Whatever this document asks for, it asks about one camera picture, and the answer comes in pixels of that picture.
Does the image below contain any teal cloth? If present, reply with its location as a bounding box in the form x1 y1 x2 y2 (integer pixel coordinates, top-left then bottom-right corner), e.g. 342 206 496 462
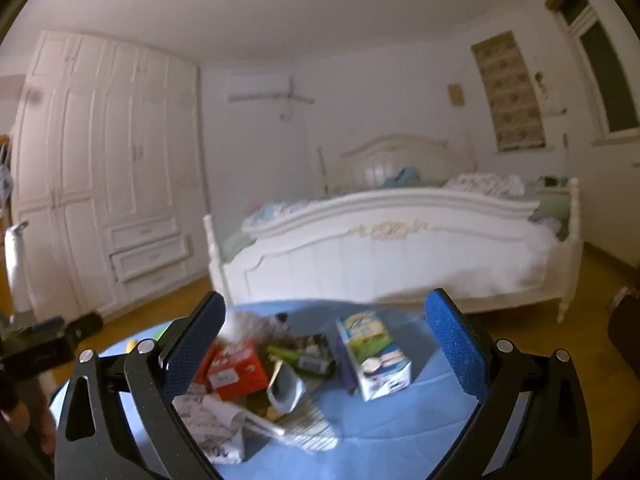
385 167 421 188

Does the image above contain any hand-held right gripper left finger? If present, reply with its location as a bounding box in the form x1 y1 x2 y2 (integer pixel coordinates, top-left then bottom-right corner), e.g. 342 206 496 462
54 290 227 480

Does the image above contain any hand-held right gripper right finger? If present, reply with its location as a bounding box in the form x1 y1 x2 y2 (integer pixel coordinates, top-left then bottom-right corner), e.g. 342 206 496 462
425 288 596 480

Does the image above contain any white patterned blanket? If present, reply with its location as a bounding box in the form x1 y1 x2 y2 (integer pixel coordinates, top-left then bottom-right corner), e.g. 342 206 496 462
445 172 526 196

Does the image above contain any light blue folded cloth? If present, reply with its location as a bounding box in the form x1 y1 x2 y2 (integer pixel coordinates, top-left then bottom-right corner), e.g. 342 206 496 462
247 202 301 226

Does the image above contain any grey pouch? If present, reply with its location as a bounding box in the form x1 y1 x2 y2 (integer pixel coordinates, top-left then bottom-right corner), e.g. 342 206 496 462
265 360 306 413

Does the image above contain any white air conditioner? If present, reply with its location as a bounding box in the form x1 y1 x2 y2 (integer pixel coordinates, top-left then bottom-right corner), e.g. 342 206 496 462
227 74 293 103

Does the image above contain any window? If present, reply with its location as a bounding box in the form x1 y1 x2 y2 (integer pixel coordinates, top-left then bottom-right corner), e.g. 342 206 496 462
545 0 640 146

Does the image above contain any green bedsheet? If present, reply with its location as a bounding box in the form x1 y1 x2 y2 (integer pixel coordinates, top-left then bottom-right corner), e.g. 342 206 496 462
222 185 571 261

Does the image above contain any pink grey chair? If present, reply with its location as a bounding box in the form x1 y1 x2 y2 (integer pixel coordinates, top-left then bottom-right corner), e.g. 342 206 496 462
5 220 31 311

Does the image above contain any red cardboard box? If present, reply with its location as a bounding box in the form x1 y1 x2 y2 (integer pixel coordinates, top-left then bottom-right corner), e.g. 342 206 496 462
192 340 269 401

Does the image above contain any blue tablecloth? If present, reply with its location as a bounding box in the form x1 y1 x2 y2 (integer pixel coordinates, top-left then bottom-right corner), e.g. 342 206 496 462
50 300 481 480

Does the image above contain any crumpled white tissue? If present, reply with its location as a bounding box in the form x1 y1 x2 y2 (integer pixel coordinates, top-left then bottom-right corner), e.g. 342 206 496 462
220 310 281 346

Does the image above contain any white bed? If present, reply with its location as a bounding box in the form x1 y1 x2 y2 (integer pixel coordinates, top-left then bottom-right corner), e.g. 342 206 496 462
202 132 583 323

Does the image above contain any dark green bottle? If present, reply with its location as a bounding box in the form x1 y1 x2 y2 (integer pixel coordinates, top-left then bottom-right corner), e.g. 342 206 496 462
267 345 337 378

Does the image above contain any white printed plastic bag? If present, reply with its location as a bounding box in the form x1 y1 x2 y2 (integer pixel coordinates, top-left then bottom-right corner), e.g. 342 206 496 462
172 392 286 463

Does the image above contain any patterned wall hanging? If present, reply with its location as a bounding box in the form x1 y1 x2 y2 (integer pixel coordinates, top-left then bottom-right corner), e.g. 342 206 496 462
471 31 547 152

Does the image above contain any white milk carton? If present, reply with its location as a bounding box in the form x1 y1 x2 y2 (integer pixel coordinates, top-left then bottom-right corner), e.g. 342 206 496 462
336 310 412 402

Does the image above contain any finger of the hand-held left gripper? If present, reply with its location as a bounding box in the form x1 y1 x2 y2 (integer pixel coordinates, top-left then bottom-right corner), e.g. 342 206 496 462
67 312 104 348

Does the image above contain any white wardrobe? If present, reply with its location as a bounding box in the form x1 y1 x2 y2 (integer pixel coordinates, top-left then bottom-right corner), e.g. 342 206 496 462
10 30 208 316

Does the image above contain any black patterned packet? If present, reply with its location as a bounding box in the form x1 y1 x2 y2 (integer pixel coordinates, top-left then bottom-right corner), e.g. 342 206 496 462
295 332 331 356

